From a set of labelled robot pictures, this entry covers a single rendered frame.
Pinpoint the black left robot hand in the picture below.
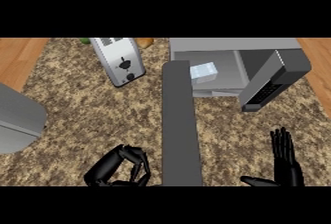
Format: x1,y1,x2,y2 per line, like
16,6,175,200
82,143,152,187

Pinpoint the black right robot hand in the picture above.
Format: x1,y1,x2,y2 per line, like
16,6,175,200
239,126,305,187

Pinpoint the dark grey microwave door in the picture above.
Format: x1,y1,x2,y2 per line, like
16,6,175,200
159,59,203,187

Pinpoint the grey microwave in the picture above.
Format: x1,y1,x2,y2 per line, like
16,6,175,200
168,38,313,113

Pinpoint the grey rounded appliance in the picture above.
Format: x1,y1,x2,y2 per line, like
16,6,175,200
0,82,47,155

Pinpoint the silver toaster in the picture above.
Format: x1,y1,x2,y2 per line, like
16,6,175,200
87,38,147,88

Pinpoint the brown bread roll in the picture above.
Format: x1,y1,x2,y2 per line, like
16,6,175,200
134,38,155,49

